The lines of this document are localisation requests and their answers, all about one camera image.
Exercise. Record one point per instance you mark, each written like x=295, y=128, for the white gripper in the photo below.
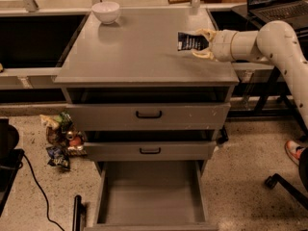
x=221, y=45

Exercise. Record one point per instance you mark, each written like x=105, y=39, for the dark blue rxbar wrapper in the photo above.
x=188, y=41

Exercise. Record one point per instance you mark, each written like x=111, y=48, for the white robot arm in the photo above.
x=275, y=43

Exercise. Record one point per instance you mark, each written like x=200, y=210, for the grey top drawer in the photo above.
x=150, y=117

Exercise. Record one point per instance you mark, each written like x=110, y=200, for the grey drawer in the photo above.
x=150, y=150
x=150, y=117
x=151, y=196

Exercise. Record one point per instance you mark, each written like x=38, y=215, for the grey drawer cabinet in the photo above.
x=136, y=61

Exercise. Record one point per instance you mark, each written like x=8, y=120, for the grey middle drawer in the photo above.
x=150, y=150

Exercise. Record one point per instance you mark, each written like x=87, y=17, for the grey bottom drawer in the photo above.
x=151, y=196

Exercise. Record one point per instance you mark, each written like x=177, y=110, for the wooden stick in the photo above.
x=179, y=1

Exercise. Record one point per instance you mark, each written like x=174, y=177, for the black laptop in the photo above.
x=294, y=12

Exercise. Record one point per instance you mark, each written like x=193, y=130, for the white bowl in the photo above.
x=106, y=12

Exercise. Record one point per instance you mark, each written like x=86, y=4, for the orange white shoe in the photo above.
x=294, y=150

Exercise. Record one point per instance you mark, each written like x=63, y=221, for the black office chair base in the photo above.
x=271, y=181

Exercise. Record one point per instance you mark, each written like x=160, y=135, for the pile of snack items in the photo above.
x=61, y=132

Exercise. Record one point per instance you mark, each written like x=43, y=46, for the blue snack bag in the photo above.
x=57, y=157

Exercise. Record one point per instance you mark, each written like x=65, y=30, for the black device on floor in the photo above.
x=10, y=159

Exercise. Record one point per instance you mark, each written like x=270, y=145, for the black post near drawer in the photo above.
x=79, y=214

